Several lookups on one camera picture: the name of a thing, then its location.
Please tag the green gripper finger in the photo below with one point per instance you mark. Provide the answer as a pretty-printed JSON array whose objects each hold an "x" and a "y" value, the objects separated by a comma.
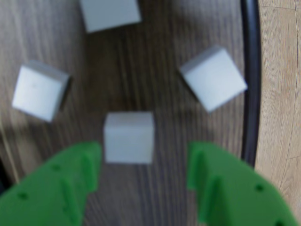
[
  {"x": 235, "y": 195},
  {"x": 47, "y": 195}
]

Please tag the white cube stone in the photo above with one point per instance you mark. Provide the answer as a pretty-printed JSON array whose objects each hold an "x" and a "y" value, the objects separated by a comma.
[
  {"x": 214, "y": 78},
  {"x": 129, "y": 137},
  {"x": 110, "y": 14},
  {"x": 40, "y": 90}
]

